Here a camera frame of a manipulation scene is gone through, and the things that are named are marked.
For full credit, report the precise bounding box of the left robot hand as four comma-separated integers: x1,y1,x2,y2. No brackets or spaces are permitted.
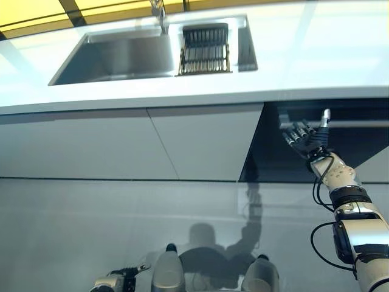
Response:
109,263,152,292

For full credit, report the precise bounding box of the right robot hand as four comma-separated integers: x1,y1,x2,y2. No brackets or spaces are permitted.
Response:
281,108,332,159

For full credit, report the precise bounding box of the grey left robot leg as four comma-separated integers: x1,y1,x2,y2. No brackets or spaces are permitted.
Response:
150,243,187,292

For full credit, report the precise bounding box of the black dish drying rack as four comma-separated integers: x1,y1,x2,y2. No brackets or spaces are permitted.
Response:
175,23,234,76

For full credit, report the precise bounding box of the chrome pull-down faucet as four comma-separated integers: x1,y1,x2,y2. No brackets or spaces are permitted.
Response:
148,0,170,35

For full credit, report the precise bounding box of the stainless steel kitchen sink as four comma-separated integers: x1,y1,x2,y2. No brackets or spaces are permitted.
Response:
47,13,260,87

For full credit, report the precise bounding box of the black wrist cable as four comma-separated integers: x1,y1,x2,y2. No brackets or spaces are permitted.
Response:
309,155,360,280

